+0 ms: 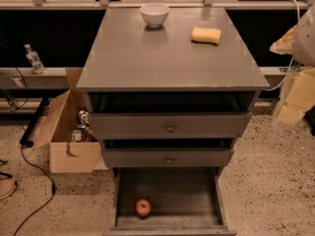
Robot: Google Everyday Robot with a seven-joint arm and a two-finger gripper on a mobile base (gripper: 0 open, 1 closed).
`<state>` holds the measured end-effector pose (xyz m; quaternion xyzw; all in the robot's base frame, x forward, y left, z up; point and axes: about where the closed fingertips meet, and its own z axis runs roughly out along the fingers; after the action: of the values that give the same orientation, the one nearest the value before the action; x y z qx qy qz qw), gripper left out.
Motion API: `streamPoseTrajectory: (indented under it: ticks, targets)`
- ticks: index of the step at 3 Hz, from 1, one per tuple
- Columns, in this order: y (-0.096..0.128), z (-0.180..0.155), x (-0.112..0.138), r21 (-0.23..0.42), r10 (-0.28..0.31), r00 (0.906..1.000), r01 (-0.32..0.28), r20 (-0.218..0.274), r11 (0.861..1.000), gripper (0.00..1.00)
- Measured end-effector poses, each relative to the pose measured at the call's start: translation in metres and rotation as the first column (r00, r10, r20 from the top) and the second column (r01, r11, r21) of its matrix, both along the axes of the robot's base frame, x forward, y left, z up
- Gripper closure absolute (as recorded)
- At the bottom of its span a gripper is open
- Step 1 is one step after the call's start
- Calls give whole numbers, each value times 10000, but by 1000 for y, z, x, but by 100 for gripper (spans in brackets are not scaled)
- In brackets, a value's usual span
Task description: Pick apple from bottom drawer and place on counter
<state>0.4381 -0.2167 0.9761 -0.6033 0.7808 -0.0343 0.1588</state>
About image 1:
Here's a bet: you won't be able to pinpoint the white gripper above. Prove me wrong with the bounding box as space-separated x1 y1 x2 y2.
270 4 315 127

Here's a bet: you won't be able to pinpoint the red apple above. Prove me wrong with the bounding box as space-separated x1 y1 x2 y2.
136 199 152 217

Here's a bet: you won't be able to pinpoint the grey top drawer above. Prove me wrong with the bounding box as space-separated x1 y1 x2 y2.
89 92 251 140

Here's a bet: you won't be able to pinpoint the grey drawer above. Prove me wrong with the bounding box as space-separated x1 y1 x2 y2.
102 139 234 168
89 92 251 140
104 167 236 236

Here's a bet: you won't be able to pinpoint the grey drawer cabinet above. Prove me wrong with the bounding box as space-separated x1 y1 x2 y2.
76 6 271 236

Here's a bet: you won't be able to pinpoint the grey middle drawer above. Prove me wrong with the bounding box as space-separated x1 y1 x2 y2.
102 139 234 168

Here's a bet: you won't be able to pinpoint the grey bottom drawer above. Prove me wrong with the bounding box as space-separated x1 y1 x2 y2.
104 167 236 236

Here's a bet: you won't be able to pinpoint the yellow sponge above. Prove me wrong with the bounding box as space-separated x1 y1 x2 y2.
191 27 221 44

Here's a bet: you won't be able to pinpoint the white ceramic bowl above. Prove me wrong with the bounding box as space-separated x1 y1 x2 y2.
140 3 169 28

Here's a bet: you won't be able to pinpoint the metal items in box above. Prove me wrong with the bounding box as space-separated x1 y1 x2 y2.
71 110 95 143

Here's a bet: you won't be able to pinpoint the open cardboard box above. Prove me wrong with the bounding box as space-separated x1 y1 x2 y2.
33 68 106 173

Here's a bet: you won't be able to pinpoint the clear plastic water bottle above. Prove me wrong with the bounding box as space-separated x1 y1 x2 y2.
25 44 44 75

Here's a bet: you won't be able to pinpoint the white hanging cable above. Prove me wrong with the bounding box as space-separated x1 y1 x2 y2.
264 0 302 92

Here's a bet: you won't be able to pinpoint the grey wall rail shelf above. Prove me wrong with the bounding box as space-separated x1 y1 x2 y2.
0 66 315 90

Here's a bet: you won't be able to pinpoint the black floor cable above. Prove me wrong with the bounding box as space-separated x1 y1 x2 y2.
0 39 57 236

